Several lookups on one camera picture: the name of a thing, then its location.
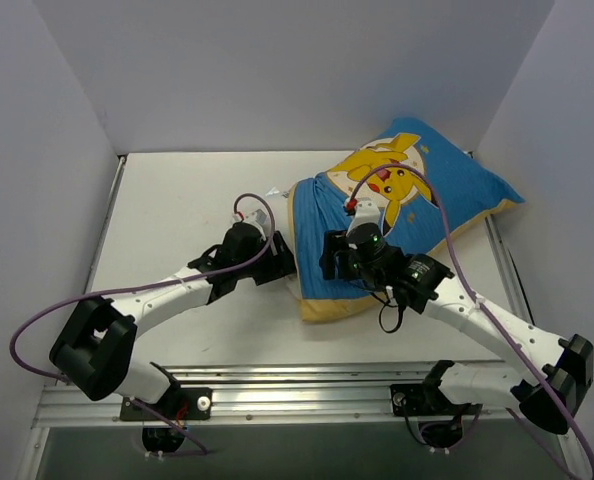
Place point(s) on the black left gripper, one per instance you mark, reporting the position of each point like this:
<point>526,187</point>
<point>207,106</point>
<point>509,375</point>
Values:
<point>281,254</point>

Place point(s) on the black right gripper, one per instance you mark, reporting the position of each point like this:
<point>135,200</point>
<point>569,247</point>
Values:
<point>328,255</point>

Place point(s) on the white pillow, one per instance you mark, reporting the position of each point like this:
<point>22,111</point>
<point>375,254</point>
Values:
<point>279,203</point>

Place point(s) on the blue Pikachu pillowcase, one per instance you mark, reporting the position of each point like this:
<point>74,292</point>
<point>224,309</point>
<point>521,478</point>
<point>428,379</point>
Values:
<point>422,185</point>

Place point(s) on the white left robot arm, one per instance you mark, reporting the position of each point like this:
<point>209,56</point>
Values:
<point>94,350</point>

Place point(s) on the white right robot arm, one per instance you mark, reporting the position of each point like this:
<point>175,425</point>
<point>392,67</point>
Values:
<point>544,376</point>

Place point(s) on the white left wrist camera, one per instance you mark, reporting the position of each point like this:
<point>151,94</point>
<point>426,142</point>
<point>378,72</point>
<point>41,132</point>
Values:
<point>257,218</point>

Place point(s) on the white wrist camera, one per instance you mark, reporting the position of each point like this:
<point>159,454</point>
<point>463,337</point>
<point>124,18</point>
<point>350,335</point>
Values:
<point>361,211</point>
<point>257,218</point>

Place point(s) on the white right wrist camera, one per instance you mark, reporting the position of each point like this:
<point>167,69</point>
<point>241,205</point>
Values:
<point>361,211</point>

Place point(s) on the aluminium left side rail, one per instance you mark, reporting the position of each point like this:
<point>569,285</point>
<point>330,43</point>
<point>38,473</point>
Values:
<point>107,215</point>

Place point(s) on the aluminium rail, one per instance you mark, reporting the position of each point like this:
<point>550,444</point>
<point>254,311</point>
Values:
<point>489,267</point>
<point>107,215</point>

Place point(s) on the aluminium front rail frame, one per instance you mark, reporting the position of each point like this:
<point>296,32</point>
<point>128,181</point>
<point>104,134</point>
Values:
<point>281,394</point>

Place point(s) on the aluminium right side rail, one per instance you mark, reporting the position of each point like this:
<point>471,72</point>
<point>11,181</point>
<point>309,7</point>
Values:
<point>489,267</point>

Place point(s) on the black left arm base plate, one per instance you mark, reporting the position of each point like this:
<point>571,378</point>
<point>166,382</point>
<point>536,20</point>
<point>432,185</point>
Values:
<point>186,403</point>

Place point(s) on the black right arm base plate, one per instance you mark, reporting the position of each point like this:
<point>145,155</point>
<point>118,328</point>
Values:
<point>411,399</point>

